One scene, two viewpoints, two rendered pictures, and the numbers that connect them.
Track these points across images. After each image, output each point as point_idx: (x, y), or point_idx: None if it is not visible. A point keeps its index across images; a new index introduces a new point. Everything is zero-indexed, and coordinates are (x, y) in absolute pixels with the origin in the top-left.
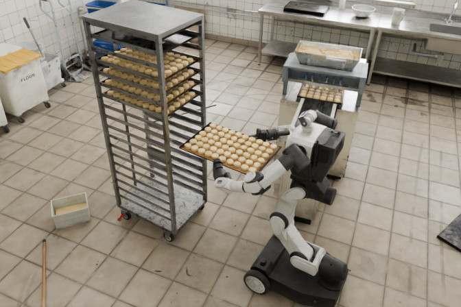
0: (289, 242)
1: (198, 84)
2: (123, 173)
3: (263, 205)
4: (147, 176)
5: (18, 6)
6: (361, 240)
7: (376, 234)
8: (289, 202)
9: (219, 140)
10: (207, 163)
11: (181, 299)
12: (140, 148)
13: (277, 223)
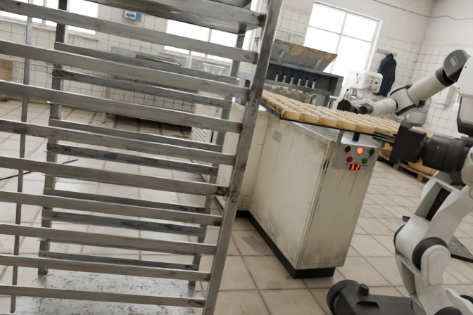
0: (435, 295)
1: (244, 8)
2: (24, 257)
3: (257, 269)
4: (131, 238)
5: None
6: (391, 276)
7: (390, 263)
8: (472, 204)
9: (319, 110)
10: (124, 232)
11: None
12: (133, 145)
13: (442, 256)
